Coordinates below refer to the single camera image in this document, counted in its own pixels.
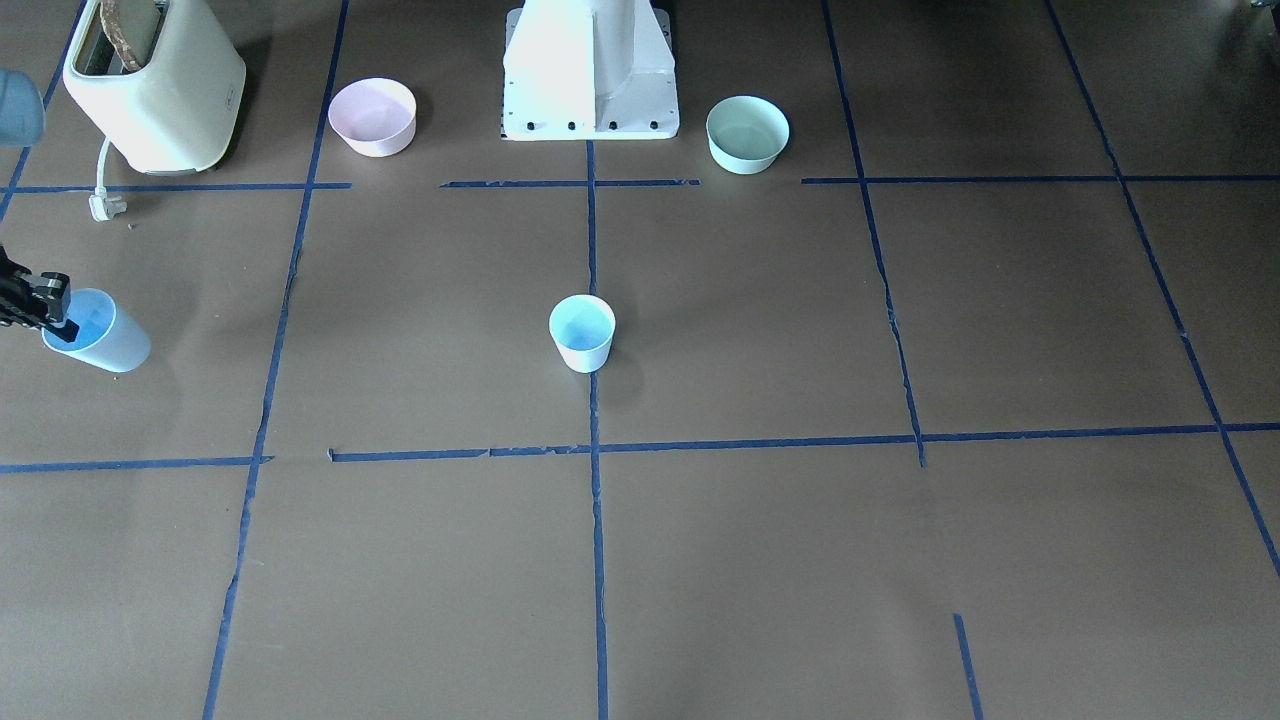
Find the light blue cup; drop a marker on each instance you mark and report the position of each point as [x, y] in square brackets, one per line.
[583, 327]
[108, 337]

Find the brown toast slice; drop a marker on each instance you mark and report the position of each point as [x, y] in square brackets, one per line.
[132, 28]

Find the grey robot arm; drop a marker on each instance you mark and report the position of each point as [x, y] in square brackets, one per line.
[22, 112]

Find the pink bowl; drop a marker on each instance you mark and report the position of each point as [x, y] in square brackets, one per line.
[376, 116]

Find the cream white toaster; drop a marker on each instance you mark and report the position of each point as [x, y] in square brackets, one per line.
[177, 114]

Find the mint green bowl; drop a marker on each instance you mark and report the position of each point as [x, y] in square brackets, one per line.
[745, 134]

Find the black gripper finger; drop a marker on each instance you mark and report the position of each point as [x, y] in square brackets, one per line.
[36, 302]

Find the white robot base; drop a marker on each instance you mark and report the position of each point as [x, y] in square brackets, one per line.
[589, 71]

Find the white power cord plug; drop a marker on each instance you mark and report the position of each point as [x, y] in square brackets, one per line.
[103, 206]

